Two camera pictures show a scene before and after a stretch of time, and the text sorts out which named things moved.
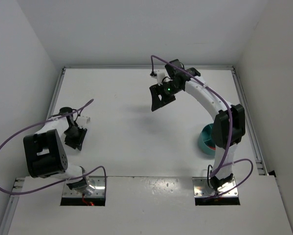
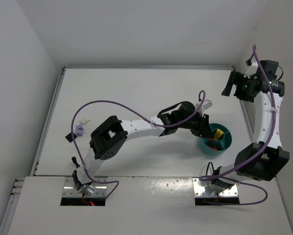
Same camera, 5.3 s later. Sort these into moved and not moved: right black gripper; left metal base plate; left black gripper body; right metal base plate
Moved: left black gripper body; right black gripper
Not moved: right metal base plate; left metal base plate
